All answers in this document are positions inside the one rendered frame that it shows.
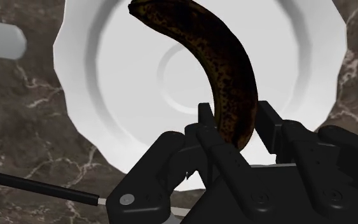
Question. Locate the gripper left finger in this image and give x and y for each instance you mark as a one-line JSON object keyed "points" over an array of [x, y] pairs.
{"points": [[154, 173]]}

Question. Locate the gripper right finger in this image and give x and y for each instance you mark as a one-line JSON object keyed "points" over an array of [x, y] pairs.
{"points": [[321, 161]]}

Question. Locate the brown spotted overripe banana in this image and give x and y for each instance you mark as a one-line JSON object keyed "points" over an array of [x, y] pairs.
{"points": [[219, 59]]}

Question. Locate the white round plate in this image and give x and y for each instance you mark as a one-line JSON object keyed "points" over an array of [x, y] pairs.
{"points": [[129, 93]]}

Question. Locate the pale grey rounded object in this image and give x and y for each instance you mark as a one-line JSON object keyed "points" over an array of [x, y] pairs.
{"points": [[0, 40]]}

